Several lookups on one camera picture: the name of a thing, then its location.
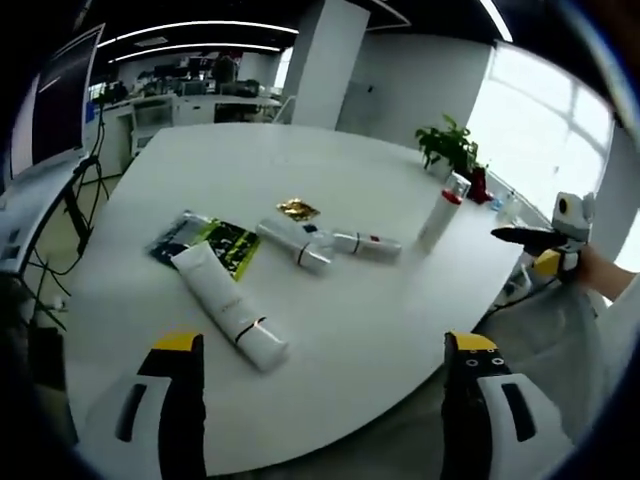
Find person's right hand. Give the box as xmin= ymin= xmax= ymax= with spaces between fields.
xmin=574 ymin=246 xmax=609 ymax=297

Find green potted plant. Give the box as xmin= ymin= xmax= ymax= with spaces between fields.
xmin=414 ymin=113 xmax=489 ymax=176

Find dark green printed packet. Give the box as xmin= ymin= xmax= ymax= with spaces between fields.
xmin=197 ymin=215 xmax=262 ymax=282

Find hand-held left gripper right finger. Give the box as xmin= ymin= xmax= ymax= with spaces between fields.
xmin=442 ymin=329 xmax=576 ymax=480

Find small white skincare bottle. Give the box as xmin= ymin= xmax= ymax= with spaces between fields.
xmin=254 ymin=217 xmax=334 ymax=276
xmin=327 ymin=228 xmax=403 ymax=264

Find black cable bundle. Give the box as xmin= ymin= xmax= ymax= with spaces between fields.
xmin=19 ymin=89 xmax=109 ymax=331

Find red bag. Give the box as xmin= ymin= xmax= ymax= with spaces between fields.
xmin=467 ymin=164 xmax=494 ymax=204

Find large window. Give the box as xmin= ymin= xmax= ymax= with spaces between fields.
xmin=464 ymin=42 xmax=616 ymax=251

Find large computer monitor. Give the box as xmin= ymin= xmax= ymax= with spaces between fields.
xmin=9 ymin=22 xmax=106 ymax=174

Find gold foil sachet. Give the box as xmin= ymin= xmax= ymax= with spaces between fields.
xmin=276 ymin=198 xmax=321 ymax=221

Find tall white skincare tube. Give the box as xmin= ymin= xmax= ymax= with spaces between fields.
xmin=170 ymin=239 xmax=290 ymax=372

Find white stand tray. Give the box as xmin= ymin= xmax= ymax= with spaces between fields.
xmin=0 ymin=159 xmax=81 ymax=274

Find white ceiling light strip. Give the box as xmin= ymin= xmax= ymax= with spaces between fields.
xmin=107 ymin=42 xmax=281 ymax=64
xmin=97 ymin=19 xmax=301 ymax=50

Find white office desks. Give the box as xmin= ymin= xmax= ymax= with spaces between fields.
xmin=87 ymin=74 xmax=296 ymax=166

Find dark blue silver packet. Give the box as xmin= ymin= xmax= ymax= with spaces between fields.
xmin=146 ymin=209 xmax=211 ymax=271

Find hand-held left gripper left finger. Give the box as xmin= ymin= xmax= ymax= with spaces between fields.
xmin=82 ymin=329 xmax=209 ymax=480

